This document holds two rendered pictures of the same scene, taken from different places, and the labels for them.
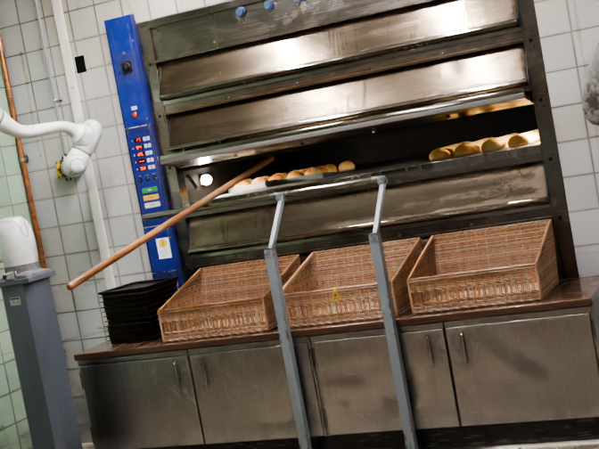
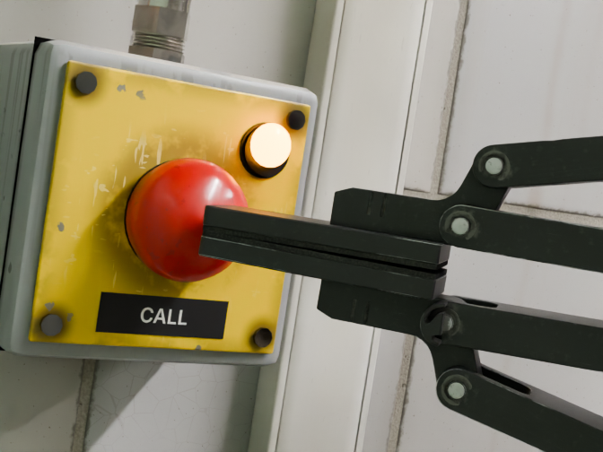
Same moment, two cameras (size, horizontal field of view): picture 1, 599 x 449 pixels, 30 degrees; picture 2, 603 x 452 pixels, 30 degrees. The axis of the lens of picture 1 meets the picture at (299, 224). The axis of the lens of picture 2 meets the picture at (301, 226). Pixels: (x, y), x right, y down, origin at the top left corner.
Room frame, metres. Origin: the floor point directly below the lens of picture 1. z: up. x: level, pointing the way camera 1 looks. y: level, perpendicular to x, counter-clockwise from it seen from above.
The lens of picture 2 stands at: (5.50, 1.42, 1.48)
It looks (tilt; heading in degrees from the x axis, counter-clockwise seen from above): 3 degrees down; 305
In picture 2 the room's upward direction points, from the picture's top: 9 degrees clockwise
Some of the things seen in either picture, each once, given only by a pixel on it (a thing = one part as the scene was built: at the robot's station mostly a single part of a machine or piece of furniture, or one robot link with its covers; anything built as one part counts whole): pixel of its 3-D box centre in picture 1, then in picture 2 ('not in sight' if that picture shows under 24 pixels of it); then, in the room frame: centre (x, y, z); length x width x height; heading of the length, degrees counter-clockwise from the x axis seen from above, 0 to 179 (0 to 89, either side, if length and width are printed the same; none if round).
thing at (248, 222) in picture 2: not in sight; (328, 235); (5.69, 1.14, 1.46); 0.07 x 0.03 x 0.01; 22
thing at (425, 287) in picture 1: (483, 265); not in sight; (4.74, -0.74, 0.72); 0.56 x 0.49 x 0.28; 67
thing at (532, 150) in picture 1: (351, 180); not in sight; (5.25, -0.28, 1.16); 1.80 x 0.06 x 0.04; 67
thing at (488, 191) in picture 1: (355, 209); not in sight; (5.23, -0.27, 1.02); 1.79 x 0.11 x 0.19; 67
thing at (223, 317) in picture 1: (232, 297); not in sight; (5.21, 0.37, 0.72); 0.56 x 0.49 x 0.28; 66
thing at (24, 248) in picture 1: (15, 240); not in sight; (5.04, 1.27, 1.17); 0.18 x 0.16 x 0.22; 50
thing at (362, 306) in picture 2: not in sight; (401, 340); (5.67, 1.13, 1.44); 0.05 x 0.01 x 0.03; 22
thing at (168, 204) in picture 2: not in sight; (182, 218); (5.75, 1.14, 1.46); 0.04 x 0.04 x 0.04; 67
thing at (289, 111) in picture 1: (336, 100); not in sight; (5.23, -0.27, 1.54); 1.79 x 0.11 x 0.19; 67
